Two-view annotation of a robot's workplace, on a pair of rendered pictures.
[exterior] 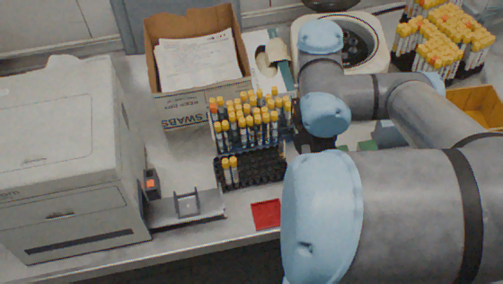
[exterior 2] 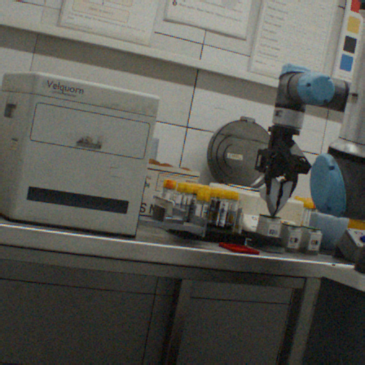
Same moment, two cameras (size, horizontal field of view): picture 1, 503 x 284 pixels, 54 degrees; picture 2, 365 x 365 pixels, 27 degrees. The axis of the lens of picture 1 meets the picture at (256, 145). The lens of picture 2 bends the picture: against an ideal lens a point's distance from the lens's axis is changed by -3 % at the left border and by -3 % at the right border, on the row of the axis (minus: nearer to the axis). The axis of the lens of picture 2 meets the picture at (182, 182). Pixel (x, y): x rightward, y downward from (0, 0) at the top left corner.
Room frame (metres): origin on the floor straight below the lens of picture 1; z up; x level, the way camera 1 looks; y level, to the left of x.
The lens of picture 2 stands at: (-1.07, 0.74, 1.09)
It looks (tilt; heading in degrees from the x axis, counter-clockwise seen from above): 3 degrees down; 340
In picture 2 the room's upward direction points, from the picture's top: 11 degrees clockwise
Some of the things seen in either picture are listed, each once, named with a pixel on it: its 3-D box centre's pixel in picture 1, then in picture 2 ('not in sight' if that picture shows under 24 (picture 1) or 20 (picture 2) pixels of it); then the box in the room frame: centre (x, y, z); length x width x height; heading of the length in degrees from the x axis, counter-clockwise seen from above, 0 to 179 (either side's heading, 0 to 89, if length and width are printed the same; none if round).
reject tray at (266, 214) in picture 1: (268, 214); (239, 248); (0.53, -0.01, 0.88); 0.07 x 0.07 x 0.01; 8
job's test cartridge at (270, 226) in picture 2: not in sight; (268, 230); (0.61, -0.12, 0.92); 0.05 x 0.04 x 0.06; 8
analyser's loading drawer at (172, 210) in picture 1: (177, 207); (159, 217); (0.54, 0.18, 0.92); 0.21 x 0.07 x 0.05; 98
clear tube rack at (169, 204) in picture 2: (252, 126); (198, 217); (0.76, 0.01, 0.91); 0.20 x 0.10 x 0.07; 98
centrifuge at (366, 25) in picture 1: (338, 61); (256, 211); (0.93, -0.23, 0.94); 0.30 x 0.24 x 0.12; 179
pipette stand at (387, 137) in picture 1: (397, 130); (326, 234); (0.70, -0.34, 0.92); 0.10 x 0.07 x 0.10; 93
